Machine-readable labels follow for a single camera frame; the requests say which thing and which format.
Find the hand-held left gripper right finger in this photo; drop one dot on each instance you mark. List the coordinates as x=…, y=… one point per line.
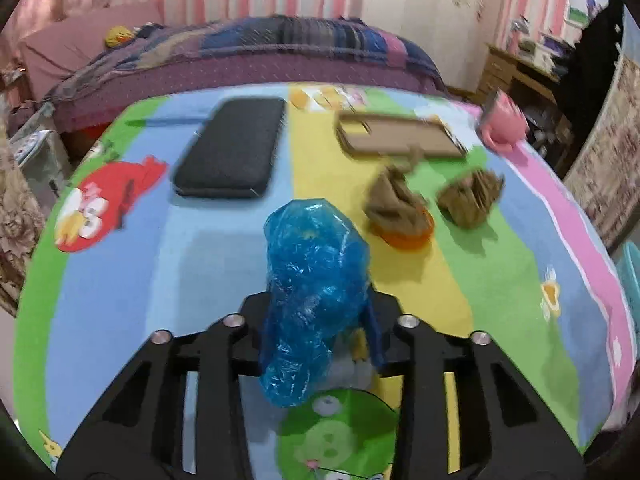
x=374, y=332

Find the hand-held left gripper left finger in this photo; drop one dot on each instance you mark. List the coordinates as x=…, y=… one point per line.
x=250, y=332

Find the blue plastic bag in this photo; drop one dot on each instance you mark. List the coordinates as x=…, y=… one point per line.
x=310, y=280

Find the teal plastic basket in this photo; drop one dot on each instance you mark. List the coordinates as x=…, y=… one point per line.
x=631, y=272

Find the black zip case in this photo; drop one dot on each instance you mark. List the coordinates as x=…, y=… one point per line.
x=230, y=147

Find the tan phone case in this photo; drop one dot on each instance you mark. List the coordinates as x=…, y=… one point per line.
x=400, y=137

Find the pink cartoon mug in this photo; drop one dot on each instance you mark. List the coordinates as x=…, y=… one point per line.
x=505, y=120

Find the blue and floral curtain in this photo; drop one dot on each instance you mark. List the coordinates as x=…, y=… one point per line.
x=610, y=150
x=17, y=220

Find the small bedside stool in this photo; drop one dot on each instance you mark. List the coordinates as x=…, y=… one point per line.
x=37, y=155

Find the wooden desk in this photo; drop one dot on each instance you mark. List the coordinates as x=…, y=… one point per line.
x=505, y=70

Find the plaid patchwork blanket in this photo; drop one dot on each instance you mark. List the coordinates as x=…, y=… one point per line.
x=280, y=40

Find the white wardrobe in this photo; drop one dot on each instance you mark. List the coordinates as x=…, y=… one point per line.
x=435, y=25

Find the yellow duck plush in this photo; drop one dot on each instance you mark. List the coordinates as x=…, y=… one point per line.
x=120, y=36

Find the bed with pink headboard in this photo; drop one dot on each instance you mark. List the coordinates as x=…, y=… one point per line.
x=75, y=35

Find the black hanging garment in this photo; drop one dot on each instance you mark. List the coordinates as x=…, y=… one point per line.
x=595, y=35

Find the small wall poster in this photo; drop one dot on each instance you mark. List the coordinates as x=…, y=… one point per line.
x=580, y=10

